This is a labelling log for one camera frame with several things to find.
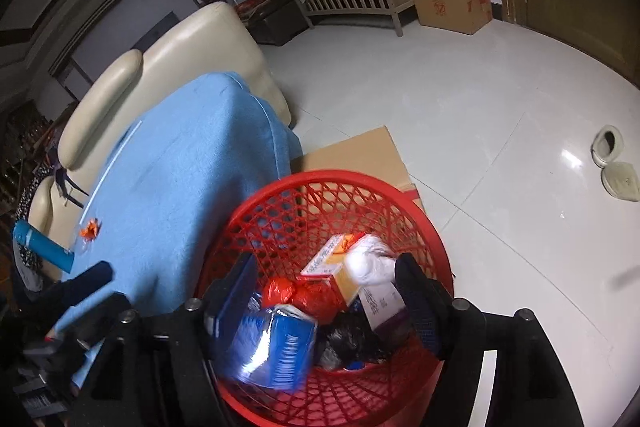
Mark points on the white thin stick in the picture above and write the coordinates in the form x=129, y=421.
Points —
x=108, y=166

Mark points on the blue white medicine box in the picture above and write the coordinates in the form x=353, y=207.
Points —
x=386, y=312

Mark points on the red yellow medicine box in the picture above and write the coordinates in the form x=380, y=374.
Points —
x=328, y=266

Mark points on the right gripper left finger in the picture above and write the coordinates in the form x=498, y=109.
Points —
x=226, y=302

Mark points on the orange crumpled wrapper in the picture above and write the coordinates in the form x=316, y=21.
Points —
x=91, y=230

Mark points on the clear plastic packaging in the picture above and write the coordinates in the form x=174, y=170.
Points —
x=79, y=246

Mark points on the red mesh trash basket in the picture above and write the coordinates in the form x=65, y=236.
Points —
x=284, y=225

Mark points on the dark clothes on sofa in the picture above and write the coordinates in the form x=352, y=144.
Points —
x=28, y=264

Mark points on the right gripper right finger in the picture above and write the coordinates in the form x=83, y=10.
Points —
x=450, y=328

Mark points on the blue foil snack wrapper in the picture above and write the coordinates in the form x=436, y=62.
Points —
x=272, y=348

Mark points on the blue thermos bottle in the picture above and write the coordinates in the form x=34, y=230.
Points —
x=30, y=238

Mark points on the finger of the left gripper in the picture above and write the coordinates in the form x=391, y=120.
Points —
x=76, y=290

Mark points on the blue towel table cover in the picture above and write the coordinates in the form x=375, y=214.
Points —
x=197, y=156

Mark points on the white round floor object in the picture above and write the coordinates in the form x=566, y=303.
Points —
x=619, y=178

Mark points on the white paper ball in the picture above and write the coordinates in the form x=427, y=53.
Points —
x=370, y=261

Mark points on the brown cardboard box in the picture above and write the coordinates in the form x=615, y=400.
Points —
x=465, y=16

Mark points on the cream leather sofa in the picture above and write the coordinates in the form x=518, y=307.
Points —
x=212, y=39

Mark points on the red plastic bag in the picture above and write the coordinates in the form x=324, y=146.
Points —
x=316, y=299

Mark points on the black plastic bag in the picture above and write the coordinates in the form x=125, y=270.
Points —
x=349, y=343

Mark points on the flat cardboard sheet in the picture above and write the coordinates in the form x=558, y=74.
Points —
x=373, y=153

